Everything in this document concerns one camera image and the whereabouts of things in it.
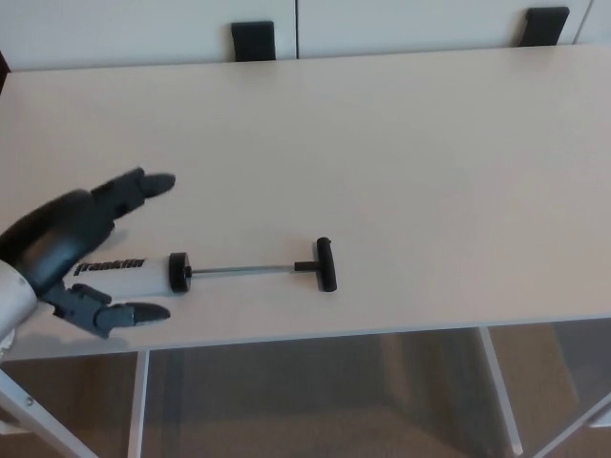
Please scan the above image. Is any white Franklin air pump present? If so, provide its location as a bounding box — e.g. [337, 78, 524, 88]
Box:
[74, 237, 339, 304]

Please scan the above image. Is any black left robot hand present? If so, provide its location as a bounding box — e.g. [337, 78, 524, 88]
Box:
[12, 166, 177, 341]

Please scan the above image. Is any right black wall bracket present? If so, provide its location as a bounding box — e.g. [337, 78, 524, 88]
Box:
[518, 6, 571, 48]

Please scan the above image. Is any left black wall bracket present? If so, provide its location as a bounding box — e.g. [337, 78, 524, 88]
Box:
[231, 20, 278, 62]

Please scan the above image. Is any black wall bracket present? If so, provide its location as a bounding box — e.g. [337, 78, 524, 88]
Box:
[231, 20, 278, 62]
[518, 6, 571, 48]

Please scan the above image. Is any white desk leg frame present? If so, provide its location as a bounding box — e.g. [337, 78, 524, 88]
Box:
[0, 350, 152, 458]
[478, 326, 611, 458]

